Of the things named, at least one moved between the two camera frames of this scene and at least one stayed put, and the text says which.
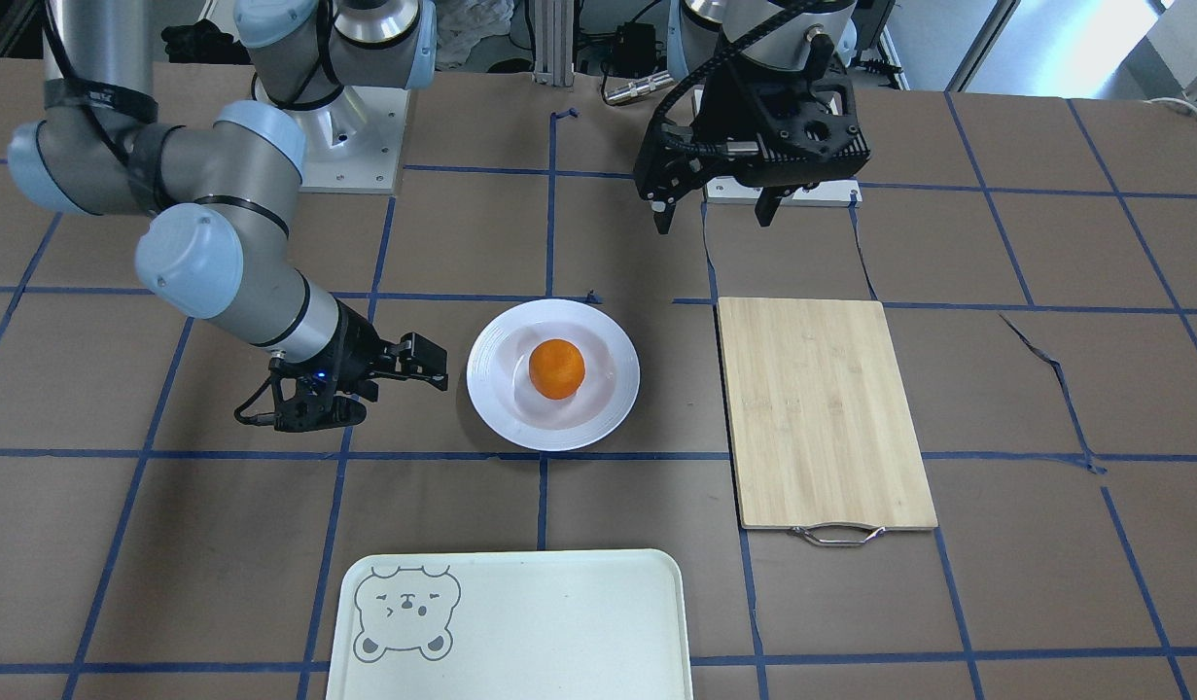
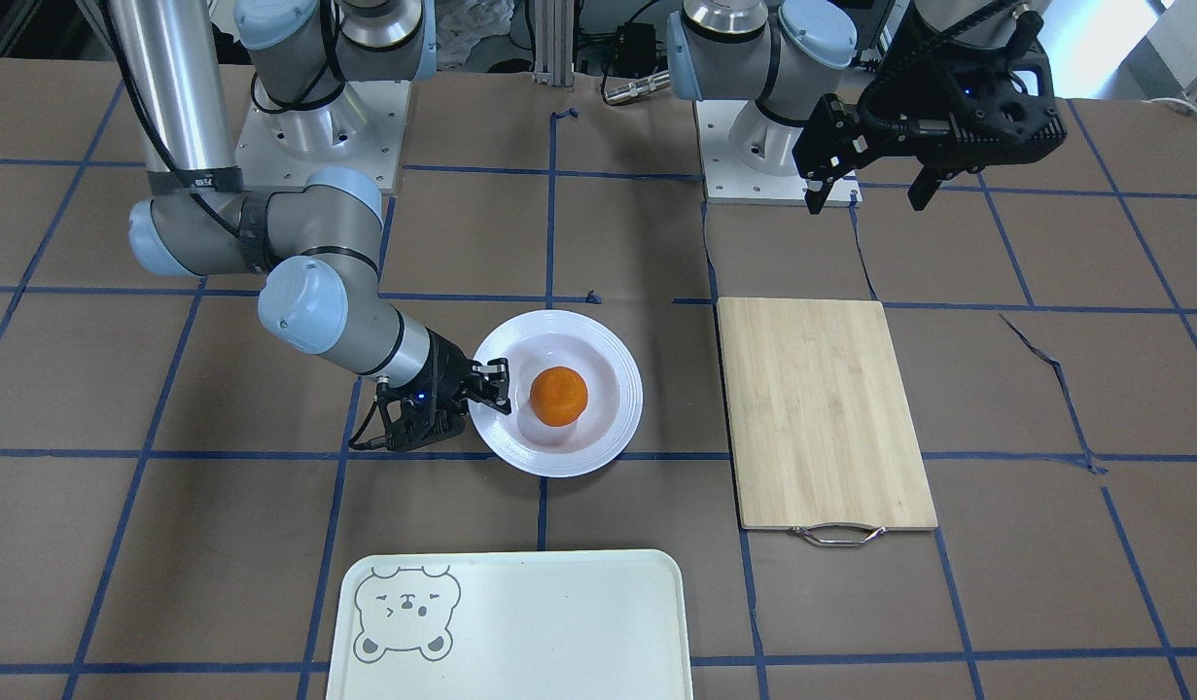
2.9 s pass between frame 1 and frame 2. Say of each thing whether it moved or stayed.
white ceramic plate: moved
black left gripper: moved
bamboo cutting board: stayed
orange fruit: moved
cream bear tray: stayed
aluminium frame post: stayed
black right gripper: moved
